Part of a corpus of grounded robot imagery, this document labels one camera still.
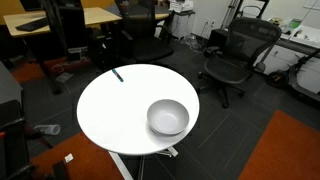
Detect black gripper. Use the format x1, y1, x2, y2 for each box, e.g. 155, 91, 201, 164
49, 0, 85, 51

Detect white round bowl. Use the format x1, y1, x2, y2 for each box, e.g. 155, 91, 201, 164
146, 98, 191, 136

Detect light wooden desk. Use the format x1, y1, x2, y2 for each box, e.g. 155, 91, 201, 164
3, 6, 123, 95

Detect black keyboard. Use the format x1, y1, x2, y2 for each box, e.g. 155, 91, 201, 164
14, 17, 50, 33

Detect black computer tower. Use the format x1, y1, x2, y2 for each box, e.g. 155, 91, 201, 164
87, 27, 113, 69

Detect black monitor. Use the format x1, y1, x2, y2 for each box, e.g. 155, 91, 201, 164
19, 0, 44, 12

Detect black padded office chair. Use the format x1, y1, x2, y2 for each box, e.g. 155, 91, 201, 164
114, 0, 175, 64

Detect clear plastic bottle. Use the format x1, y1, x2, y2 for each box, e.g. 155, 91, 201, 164
33, 123, 62, 136

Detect white printer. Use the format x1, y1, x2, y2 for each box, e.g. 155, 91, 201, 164
168, 0, 195, 14

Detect white filing cabinet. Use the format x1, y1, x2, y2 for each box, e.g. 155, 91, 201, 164
169, 11, 197, 39

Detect small white paper scrap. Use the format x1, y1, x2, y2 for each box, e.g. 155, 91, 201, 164
63, 153, 74, 164

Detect black box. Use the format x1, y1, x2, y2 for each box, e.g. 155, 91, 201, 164
208, 28, 229, 49

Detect white table base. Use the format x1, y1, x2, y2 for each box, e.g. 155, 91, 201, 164
108, 145, 179, 180

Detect black mesh office chair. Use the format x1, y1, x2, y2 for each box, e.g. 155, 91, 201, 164
197, 17, 283, 109

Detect green item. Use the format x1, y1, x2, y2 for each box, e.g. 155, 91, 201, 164
288, 18, 303, 29

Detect black electric scooter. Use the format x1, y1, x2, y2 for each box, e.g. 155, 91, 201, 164
265, 49, 320, 105

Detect white desk with cabinets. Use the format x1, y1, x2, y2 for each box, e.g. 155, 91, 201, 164
253, 15, 320, 95

